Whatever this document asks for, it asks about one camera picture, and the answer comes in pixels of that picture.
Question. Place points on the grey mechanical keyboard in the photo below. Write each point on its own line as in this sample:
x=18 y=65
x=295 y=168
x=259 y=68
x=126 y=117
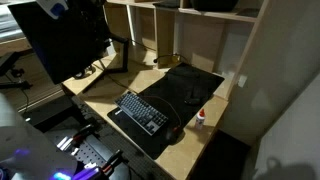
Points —
x=141 y=112

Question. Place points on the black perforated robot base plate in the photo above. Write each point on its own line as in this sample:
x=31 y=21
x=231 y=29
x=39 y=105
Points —
x=91 y=154

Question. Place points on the black tripod stand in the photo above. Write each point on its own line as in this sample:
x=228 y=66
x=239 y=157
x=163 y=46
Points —
x=7 y=64

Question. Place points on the black monitor stand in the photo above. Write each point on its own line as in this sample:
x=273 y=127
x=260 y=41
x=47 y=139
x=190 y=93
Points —
x=114 y=63

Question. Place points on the black computer mouse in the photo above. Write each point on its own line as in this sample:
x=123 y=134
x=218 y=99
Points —
x=173 y=134

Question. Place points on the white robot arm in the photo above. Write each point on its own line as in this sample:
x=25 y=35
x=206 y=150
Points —
x=26 y=150

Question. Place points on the white glue bottle orange cap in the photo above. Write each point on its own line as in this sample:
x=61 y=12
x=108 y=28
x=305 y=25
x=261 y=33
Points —
x=200 y=118

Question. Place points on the wooden shelf unit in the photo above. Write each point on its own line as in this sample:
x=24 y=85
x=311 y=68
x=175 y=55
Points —
x=217 y=42

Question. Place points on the black clamp near base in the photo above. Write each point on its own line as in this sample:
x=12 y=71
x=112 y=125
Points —
x=112 y=162

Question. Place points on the black monitor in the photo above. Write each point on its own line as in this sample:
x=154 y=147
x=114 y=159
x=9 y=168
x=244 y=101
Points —
x=69 y=44

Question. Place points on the black clamp with red handle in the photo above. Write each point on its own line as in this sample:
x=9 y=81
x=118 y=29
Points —
x=80 y=136

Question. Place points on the black desk mat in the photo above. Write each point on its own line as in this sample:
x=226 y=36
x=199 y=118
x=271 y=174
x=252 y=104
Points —
x=179 y=95

